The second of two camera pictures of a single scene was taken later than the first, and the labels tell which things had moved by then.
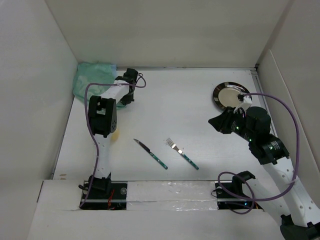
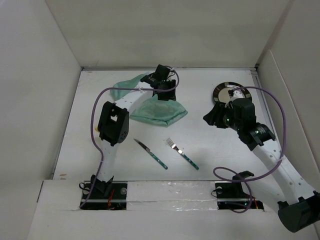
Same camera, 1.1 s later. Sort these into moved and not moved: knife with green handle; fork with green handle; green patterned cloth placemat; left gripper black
Moved: green patterned cloth placemat; left gripper black
Not moved: knife with green handle; fork with green handle
